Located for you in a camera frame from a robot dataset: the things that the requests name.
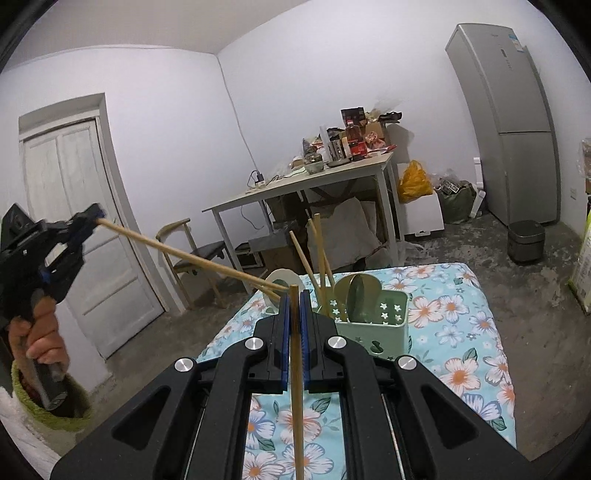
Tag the white plastic panel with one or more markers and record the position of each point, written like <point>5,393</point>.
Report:
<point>479,187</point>

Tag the white storage box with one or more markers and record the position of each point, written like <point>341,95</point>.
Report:
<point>425,217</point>

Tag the yellow plastic bag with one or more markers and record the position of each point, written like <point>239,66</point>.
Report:
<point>413,182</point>

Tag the green perforated utensil holder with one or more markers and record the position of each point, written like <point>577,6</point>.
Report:
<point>369,337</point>

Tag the grey rice cooker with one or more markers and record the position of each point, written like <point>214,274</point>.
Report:
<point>526,242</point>

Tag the person's left hand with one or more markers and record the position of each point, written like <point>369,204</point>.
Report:
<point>46,332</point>

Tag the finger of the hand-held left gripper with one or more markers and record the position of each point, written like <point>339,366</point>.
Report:
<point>85,218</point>
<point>69,258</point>

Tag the long grey table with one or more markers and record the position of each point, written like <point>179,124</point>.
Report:
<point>323,173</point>

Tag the floral blue blanket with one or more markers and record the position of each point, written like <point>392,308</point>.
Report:
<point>443,332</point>

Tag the white and yellow rice bag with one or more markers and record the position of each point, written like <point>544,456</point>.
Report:
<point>582,272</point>

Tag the grey metal box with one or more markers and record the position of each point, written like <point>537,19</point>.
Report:
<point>272,249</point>

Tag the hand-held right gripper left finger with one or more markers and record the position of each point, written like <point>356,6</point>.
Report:
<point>285,350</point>

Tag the green cloth bag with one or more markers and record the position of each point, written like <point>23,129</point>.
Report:
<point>457,203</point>

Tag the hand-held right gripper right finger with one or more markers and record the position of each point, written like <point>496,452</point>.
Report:
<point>305,350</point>

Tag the wooden chair with dark seat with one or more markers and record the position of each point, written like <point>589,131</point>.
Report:
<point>203,251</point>

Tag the white plastic rice spoon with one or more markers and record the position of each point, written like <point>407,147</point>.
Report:
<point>281,281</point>

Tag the small brown cardboard box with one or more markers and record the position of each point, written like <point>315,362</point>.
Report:
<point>286,207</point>

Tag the pale plastic soup ladle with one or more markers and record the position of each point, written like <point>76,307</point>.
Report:
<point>364,300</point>

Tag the person's left forearm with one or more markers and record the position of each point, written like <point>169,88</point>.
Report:
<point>23,443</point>

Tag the white sack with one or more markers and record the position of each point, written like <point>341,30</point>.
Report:
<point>351,230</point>

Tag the silver refrigerator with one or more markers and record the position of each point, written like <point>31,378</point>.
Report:
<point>512,138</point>

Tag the pile of food packages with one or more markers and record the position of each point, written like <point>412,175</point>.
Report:
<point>351,138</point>

